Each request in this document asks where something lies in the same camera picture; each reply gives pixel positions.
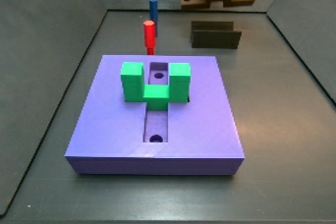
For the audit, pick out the green U-shaped block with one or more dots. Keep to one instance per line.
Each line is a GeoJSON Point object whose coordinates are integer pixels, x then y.
{"type": "Point", "coordinates": [171, 89]}

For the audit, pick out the purple base block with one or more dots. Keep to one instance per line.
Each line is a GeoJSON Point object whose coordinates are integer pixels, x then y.
{"type": "Point", "coordinates": [120, 138]}

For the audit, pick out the red hexagonal peg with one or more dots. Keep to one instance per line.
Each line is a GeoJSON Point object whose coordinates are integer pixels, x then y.
{"type": "Point", "coordinates": [149, 36]}

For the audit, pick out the blue cylindrical peg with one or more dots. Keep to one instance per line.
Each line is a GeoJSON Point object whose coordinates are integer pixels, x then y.
{"type": "Point", "coordinates": [153, 13]}

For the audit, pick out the black angle bracket fixture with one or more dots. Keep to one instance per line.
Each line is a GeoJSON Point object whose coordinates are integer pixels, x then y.
{"type": "Point", "coordinates": [213, 35]}

